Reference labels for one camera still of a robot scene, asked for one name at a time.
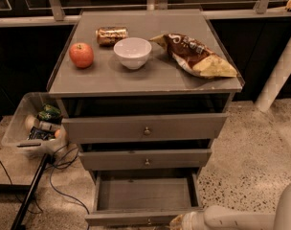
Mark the white ceramic bowl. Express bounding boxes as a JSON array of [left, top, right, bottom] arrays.
[[113, 37, 152, 70]]

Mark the grey top drawer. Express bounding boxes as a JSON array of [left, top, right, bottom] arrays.
[[62, 113, 227, 144]]

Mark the gold soda can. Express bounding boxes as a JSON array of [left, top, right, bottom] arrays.
[[96, 27, 128, 46]]

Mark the dark blue snack packet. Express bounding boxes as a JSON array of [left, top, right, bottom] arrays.
[[28, 126, 55, 141]]

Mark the clear plastic bin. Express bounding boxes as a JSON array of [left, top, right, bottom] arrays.
[[1, 92, 68, 156]]

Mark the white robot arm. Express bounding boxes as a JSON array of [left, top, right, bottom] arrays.
[[169, 184, 291, 230]]

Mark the white bottle in bin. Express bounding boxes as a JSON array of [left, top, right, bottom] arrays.
[[25, 115, 60, 132]]

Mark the grey bottom drawer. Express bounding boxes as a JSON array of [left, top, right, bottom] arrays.
[[85, 168, 202, 226]]

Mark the white pillar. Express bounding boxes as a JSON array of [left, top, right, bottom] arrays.
[[255, 37, 291, 112]]

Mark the red apple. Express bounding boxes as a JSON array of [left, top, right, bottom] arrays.
[[69, 42, 94, 69]]

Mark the green snack packet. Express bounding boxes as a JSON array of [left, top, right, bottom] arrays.
[[37, 103, 62, 124]]

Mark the brown chip bag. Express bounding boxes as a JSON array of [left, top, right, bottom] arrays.
[[150, 34, 237, 79]]

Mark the black metal stand leg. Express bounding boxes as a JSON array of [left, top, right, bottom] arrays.
[[11, 154, 51, 230]]

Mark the grey drawer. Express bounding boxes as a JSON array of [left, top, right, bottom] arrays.
[[79, 149, 212, 171], [62, 113, 227, 144], [85, 168, 202, 226]]

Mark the grey wooden drawer cabinet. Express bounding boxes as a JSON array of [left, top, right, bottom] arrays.
[[45, 9, 245, 177]]

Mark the black cable on floor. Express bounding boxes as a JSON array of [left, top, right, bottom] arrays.
[[0, 143, 91, 230]]

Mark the grey middle drawer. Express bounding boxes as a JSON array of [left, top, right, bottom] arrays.
[[79, 149, 212, 171]]

